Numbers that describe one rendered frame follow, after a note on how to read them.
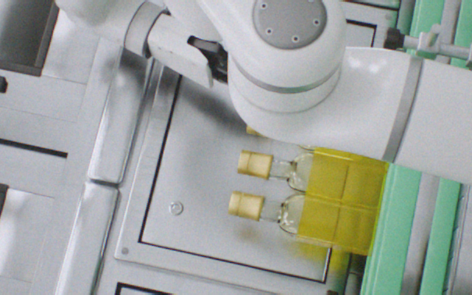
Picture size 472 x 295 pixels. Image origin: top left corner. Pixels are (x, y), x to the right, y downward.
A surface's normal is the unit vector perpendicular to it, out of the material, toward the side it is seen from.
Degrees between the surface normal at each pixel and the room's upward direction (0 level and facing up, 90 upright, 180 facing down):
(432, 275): 90
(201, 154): 90
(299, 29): 92
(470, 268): 90
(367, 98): 55
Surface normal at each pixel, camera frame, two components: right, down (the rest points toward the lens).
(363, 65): -0.58, -0.54
